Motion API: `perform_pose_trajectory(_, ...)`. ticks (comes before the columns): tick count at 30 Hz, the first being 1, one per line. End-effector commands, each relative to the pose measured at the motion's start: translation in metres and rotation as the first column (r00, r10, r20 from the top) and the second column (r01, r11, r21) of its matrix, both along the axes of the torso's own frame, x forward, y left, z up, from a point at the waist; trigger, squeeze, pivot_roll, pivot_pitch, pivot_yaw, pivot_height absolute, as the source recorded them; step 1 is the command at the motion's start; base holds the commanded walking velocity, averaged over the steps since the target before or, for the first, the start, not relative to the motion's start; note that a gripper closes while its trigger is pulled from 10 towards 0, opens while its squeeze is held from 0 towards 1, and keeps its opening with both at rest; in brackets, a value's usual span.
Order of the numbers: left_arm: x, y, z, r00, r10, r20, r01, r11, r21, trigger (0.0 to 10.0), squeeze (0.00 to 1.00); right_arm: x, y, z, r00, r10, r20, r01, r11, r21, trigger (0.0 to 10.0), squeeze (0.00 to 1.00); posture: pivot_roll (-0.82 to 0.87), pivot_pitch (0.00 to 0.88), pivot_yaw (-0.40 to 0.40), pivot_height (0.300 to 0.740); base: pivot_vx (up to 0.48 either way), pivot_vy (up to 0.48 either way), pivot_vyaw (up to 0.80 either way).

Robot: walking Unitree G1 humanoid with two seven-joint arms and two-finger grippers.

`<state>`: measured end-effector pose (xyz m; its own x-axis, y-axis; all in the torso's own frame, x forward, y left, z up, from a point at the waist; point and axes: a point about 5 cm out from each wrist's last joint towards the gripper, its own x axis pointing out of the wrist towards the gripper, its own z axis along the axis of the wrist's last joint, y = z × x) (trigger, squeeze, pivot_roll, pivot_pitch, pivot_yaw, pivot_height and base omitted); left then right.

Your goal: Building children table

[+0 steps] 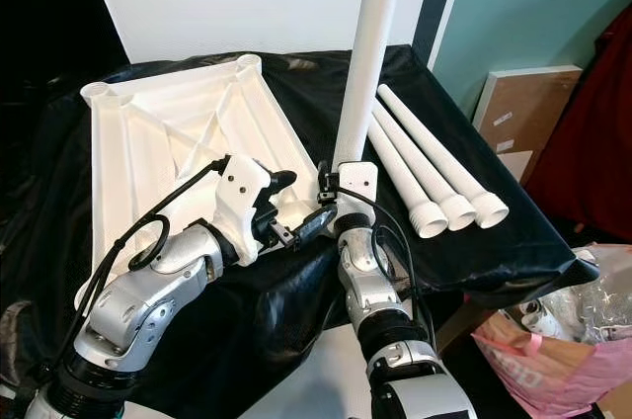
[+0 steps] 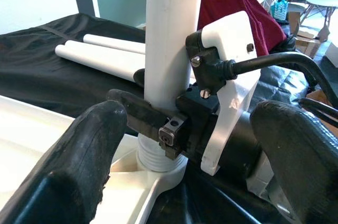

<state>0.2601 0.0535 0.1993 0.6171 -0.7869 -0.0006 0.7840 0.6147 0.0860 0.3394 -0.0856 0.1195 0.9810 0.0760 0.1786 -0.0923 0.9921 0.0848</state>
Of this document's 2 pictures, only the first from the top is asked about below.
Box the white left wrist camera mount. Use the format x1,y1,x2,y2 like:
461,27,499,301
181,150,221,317
219,154,276,267

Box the clear plastic bag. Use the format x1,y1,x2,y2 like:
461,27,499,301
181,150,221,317
504,251,632,346

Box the white plastic table top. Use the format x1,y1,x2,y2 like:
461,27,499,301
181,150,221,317
79,52,356,282

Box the black plastic table cover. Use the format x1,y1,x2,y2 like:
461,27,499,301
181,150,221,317
0,43,601,419

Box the pink plastic bag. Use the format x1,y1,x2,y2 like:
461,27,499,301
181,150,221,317
469,241,632,419

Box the dark red fabric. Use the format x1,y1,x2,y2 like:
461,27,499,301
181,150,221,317
523,4,632,242

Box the brown board with white frame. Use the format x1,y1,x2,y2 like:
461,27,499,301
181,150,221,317
471,63,584,183

